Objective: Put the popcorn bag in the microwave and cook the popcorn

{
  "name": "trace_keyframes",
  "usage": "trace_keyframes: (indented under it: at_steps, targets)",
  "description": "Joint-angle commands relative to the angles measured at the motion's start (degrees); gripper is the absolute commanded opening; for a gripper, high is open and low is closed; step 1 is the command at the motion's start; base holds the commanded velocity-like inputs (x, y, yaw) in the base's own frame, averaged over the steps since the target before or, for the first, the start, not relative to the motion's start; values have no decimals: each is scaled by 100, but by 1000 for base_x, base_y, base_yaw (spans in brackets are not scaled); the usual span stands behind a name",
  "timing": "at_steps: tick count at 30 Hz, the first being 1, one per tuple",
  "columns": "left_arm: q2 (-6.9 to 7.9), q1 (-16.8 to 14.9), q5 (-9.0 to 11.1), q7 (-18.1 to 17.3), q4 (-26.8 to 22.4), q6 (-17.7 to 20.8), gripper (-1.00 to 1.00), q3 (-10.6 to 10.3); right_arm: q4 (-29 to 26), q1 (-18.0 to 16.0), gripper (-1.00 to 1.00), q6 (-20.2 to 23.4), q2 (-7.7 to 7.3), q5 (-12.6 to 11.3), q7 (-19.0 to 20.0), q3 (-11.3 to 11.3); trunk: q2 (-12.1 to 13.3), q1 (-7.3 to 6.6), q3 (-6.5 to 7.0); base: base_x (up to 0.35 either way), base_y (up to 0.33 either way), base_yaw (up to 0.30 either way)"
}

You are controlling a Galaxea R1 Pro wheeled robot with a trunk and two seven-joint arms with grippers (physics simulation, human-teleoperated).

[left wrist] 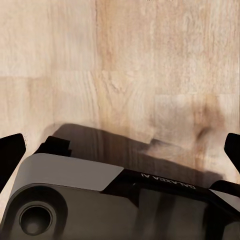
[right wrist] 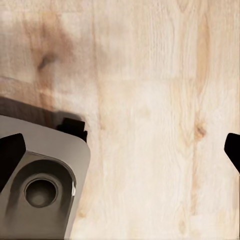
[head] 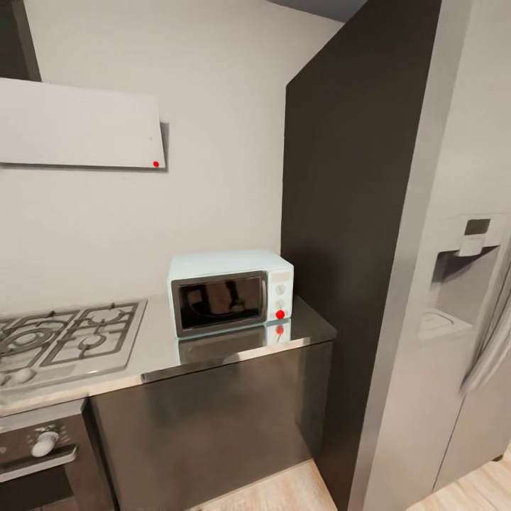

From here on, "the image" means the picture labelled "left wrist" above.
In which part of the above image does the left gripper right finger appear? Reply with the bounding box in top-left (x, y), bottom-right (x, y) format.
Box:
top-left (224, 133), bottom-right (240, 173)

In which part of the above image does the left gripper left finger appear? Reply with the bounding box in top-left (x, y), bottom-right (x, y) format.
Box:
top-left (0, 133), bottom-right (26, 193)

